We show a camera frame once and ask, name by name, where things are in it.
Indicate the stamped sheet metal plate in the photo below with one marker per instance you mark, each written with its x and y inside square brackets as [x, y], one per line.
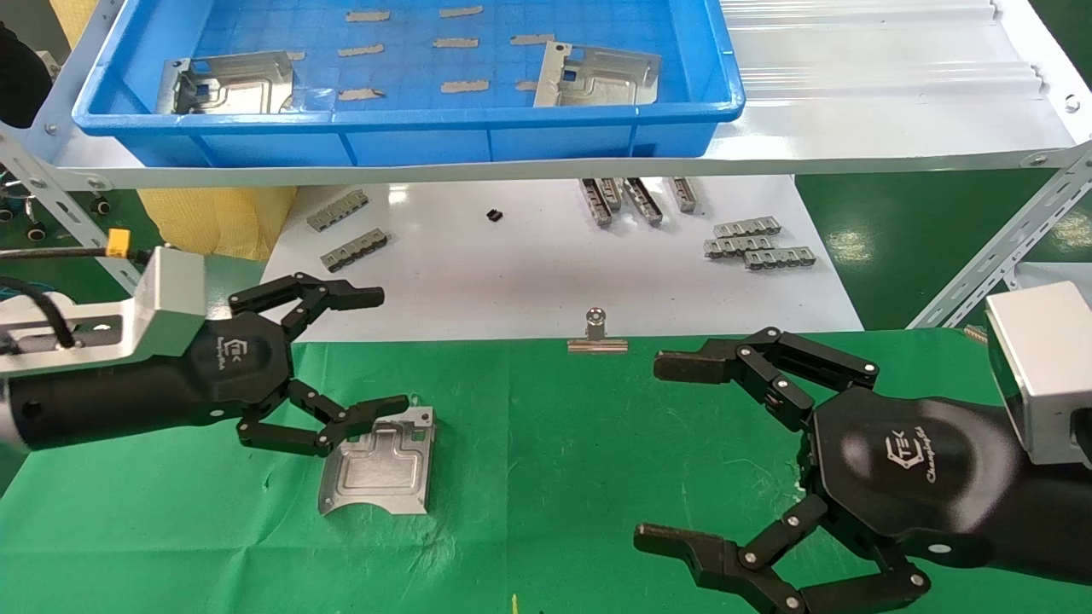
[239, 85]
[601, 81]
[384, 469]

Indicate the green table cloth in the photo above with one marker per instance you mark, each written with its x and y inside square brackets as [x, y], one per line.
[554, 469]

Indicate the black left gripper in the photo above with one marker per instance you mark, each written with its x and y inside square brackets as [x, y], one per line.
[230, 362]

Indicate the grey notched metal rail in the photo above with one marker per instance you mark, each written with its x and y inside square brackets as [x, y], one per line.
[354, 251]
[780, 258]
[747, 227]
[338, 211]

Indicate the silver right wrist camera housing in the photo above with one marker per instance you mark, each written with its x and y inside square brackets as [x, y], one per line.
[1049, 367]

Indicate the grey metal channel bar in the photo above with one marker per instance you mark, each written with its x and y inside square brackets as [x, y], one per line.
[685, 194]
[611, 194]
[595, 205]
[643, 202]

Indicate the white slotted storage rack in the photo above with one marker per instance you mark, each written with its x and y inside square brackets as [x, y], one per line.
[1058, 275]

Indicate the yellow mesh bag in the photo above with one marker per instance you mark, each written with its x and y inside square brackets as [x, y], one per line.
[213, 222]

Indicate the grey metal blocks cluster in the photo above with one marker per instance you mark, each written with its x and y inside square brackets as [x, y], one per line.
[735, 247]

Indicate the blue plastic parts bin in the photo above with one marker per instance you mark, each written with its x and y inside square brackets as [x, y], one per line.
[512, 141]

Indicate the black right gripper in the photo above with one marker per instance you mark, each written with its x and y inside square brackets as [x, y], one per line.
[938, 477]

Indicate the black rounded object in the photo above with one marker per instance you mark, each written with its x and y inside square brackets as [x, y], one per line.
[17, 77]

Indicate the chair base with casters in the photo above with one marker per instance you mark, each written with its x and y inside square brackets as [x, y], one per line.
[36, 232]

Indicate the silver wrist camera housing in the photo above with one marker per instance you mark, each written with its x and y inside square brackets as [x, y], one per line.
[1049, 367]
[171, 298]

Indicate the white metal shelf rack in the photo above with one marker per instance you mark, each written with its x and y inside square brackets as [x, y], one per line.
[853, 128]

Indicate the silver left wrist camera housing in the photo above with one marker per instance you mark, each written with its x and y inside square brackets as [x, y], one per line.
[171, 298]

